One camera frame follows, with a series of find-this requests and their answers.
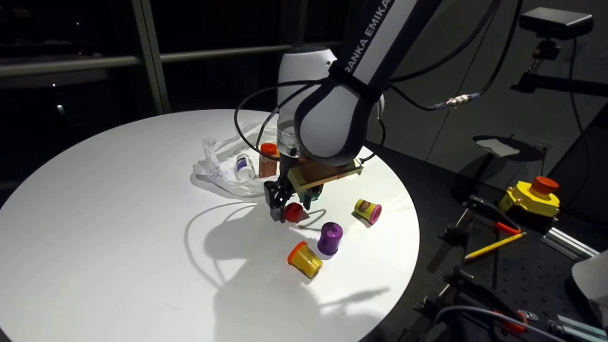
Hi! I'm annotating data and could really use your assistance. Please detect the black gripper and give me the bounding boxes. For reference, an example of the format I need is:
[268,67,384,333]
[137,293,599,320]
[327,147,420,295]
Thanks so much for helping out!
[264,160,363,223]

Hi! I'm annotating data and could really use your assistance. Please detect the small red lid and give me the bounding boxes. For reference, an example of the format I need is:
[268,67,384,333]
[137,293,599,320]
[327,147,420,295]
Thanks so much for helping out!
[283,204,308,223]

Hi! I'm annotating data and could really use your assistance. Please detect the purple lid play-doh tub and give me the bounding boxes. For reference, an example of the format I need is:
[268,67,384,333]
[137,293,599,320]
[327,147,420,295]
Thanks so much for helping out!
[318,223,344,257]

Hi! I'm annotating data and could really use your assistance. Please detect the red lid spice jar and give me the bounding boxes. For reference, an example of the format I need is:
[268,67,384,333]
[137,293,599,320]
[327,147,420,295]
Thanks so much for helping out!
[259,143,280,179]

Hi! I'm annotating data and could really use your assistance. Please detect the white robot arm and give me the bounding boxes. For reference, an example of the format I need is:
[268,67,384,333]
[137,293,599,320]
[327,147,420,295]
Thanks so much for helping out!
[264,0,443,223]

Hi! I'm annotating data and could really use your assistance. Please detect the orange lid yellow tub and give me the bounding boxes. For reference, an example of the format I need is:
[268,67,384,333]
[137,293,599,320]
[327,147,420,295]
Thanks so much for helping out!
[287,242,323,280]

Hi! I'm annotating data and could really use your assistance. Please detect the white pill bottle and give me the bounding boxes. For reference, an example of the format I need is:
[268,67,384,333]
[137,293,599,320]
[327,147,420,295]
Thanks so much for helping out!
[234,156,255,181]

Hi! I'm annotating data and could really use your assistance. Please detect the pink lid play-doh tub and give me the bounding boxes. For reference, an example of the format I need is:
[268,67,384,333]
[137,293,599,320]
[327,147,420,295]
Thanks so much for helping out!
[352,200,382,227]

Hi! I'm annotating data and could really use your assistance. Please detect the clear plastic bag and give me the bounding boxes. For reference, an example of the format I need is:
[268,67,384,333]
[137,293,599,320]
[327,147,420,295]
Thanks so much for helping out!
[190,139,264,198]

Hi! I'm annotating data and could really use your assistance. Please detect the metal window railing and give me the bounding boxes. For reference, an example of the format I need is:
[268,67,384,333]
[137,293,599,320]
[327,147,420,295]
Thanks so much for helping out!
[0,0,289,113]

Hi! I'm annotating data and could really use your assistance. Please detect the yellow pencil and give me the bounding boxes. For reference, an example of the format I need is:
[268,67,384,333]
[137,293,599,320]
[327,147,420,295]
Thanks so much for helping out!
[464,232,527,261]

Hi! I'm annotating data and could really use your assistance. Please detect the yellow emergency stop button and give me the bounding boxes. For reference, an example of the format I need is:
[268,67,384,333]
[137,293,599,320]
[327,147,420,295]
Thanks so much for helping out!
[498,175,561,219]

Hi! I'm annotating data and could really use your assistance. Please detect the black camera on stand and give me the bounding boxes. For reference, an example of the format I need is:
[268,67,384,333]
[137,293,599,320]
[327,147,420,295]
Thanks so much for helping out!
[513,8,608,98]

